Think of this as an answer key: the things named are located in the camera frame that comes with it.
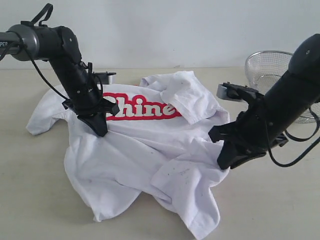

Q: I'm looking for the metal wire mesh basket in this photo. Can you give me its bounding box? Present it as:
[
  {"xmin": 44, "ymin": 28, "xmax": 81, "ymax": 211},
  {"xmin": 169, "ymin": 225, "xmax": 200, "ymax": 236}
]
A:
[{"xmin": 244, "ymin": 50, "xmax": 320, "ymax": 125}]

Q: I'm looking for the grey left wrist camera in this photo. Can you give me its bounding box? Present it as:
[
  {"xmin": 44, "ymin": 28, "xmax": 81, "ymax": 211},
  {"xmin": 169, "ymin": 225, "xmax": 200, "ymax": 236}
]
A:
[{"xmin": 92, "ymin": 71, "xmax": 117, "ymax": 85}]

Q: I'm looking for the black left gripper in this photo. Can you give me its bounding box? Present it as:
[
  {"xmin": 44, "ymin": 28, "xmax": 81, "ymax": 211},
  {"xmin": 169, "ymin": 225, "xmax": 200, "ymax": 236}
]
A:
[{"xmin": 62, "ymin": 92, "xmax": 119, "ymax": 137}]

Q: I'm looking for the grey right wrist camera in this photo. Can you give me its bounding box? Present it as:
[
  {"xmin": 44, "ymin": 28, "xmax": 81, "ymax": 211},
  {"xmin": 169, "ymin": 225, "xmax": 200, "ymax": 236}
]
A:
[{"xmin": 216, "ymin": 82, "xmax": 264, "ymax": 104}]

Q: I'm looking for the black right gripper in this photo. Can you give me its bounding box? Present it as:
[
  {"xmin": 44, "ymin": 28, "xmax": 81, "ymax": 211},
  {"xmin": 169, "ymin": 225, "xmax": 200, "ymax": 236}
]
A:
[{"xmin": 208, "ymin": 111, "xmax": 288, "ymax": 170}]

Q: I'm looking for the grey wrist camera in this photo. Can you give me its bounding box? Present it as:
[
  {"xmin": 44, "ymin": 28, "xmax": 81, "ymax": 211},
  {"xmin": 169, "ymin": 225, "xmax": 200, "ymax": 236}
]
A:
[
  {"xmin": 216, "ymin": 82, "xmax": 264, "ymax": 104},
  {"xmin": 92, "ymin": 71, "xmax": 117, "ymax": 85}
]

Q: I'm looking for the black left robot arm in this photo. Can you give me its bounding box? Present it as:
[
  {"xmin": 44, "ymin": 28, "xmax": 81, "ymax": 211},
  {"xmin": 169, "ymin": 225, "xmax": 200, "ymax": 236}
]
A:
[{"xmin": 0, "ymin": 22, "xmax": 120, "ymax": 137}]

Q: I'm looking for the white t-shirt red logo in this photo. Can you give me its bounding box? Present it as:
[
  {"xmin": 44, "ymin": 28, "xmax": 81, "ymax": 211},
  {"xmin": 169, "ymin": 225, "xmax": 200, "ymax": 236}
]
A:
[{"xmin": 26, "ymin": 71, "xmax": 230, "ymax": 240}]

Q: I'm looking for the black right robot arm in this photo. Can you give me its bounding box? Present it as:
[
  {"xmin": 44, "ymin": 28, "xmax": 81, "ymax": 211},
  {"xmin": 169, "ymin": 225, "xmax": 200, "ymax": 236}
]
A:
[{"xmin": 208, "ymin": 33, "xmax": 320, "ymax": 170}]

